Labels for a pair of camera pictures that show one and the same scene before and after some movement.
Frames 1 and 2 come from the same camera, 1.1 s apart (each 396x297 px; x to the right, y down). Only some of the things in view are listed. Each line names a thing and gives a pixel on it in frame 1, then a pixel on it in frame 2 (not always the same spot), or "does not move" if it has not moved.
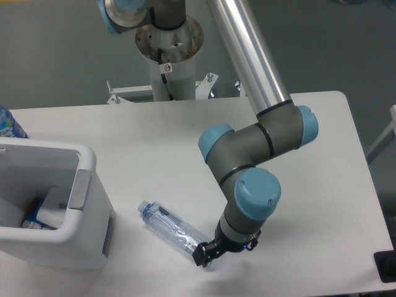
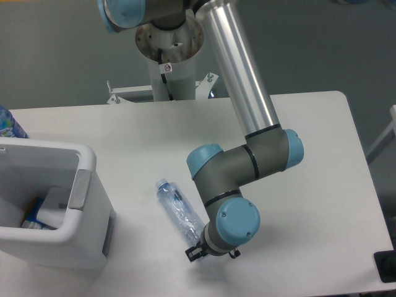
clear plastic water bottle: (158, 218) to (179, 210)
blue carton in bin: (30, 217) does not move
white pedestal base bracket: (202, 89) does not move
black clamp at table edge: (385, 263) does not move
